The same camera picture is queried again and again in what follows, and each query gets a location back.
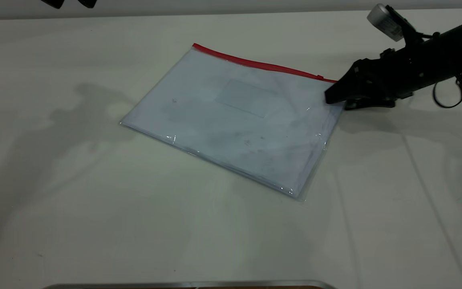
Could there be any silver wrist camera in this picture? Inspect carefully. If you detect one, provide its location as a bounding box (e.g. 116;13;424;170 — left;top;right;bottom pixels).
367;3;421;45

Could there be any silver metal rim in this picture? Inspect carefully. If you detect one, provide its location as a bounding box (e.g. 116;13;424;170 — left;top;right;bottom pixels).
42;280;338;289

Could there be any clear zip bag red zipper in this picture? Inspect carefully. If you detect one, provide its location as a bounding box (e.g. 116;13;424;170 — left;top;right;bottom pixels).
119;43;346;202

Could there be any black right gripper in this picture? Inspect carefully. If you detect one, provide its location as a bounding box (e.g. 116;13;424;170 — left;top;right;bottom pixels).
324;36;443;110

